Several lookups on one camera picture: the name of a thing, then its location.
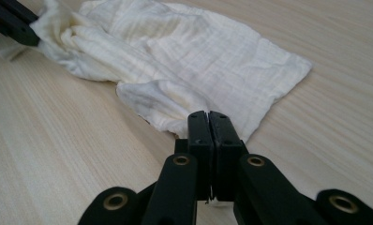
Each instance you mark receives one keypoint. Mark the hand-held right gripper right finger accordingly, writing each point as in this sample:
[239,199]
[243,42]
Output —
[225,146]

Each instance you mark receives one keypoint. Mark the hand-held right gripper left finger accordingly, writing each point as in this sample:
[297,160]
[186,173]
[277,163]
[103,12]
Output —
[201,146]

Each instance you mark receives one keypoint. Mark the white cloth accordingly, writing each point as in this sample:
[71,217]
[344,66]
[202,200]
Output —
[181,56]

